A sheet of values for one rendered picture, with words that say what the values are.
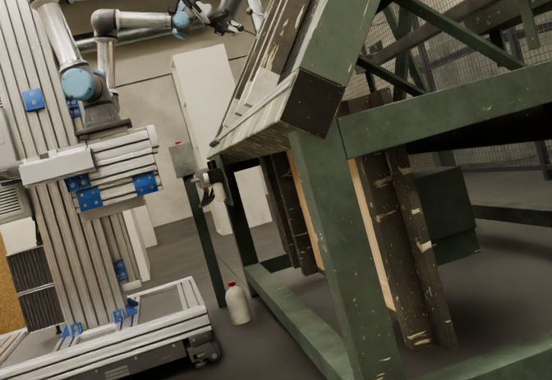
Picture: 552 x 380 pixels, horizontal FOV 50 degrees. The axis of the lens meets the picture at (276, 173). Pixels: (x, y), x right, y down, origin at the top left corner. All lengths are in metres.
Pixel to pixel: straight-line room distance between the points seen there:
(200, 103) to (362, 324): 5.50
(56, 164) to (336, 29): 1.42
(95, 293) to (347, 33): 1.81
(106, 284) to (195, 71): 4.27
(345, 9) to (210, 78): 5.45
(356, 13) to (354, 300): 0.59
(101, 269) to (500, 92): 1.87
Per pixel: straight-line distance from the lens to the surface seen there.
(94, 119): 2.51
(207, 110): 6.62
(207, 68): 6.70
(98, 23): 3.14
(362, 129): 1.25
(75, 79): 2.40
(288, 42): 1.94
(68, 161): 2.38
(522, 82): 1.42
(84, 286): 2.72
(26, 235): 6.89
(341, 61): 1.25
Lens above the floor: 0.76
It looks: 2 degrees down
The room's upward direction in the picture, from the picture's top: 15 degrees counter-clockwise
